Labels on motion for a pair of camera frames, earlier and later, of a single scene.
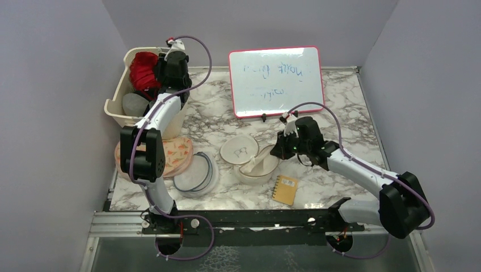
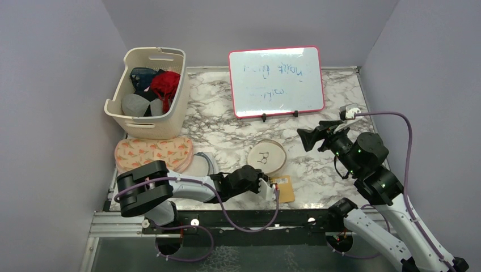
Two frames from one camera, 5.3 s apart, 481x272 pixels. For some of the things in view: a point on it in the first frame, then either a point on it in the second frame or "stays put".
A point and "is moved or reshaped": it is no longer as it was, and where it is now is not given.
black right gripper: x=279 y=149 -> x=309 y=137
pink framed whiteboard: x=270 y=81 stays put
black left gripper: x=164 y=80 -> x=260 y=175
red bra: x=143 y=73 is moved or reshaped
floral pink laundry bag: x=178 y=153 stays put
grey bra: x=134 y=105 stays put
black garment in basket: x=150 y=94 stays put
